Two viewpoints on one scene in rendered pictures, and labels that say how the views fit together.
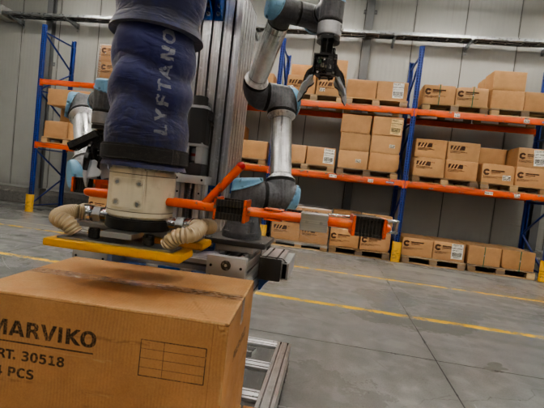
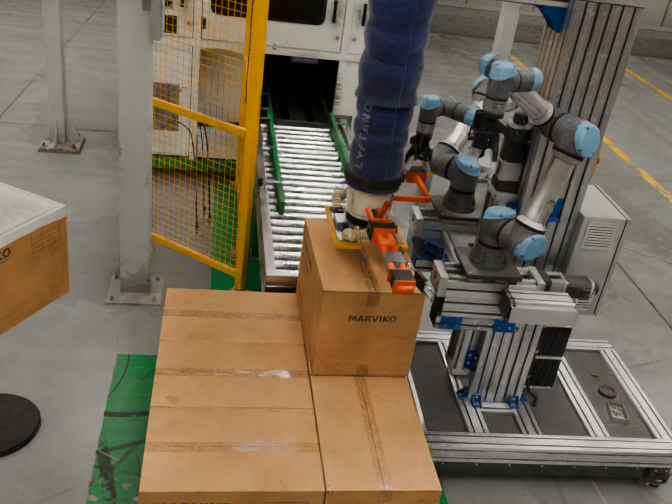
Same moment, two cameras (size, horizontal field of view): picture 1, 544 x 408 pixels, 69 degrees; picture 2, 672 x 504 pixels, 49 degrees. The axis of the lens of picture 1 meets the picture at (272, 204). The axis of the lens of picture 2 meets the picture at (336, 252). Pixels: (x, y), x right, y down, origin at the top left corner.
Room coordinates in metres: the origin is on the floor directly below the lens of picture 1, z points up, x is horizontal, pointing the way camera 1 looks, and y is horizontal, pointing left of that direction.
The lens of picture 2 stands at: (0.14, -2.17, 2.39)
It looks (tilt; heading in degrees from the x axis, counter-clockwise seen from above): 29 degrees down; 72
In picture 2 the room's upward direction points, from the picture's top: 8 degrees clockwise
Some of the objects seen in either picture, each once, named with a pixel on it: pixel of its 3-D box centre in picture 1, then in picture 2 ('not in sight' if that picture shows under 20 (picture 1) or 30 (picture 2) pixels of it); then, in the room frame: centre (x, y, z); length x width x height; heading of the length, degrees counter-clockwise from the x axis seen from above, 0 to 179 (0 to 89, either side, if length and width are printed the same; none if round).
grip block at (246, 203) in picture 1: (232, 209); (381, 230); (1.03, 0.10, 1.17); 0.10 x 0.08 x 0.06; 175
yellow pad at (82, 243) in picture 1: (121, 241); (342, 223); (0.96, 0.36, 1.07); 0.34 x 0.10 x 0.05; 85
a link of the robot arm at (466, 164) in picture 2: not in sight; (464, 171); (1.56, 0.60, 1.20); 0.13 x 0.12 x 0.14; 124
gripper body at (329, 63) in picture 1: (325, 57); (486, 129); (1.24, -0.12, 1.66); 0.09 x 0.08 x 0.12; 171
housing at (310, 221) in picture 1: (313, 221); (393, 261); (1.01, -0.11, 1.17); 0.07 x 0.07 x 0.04; 85
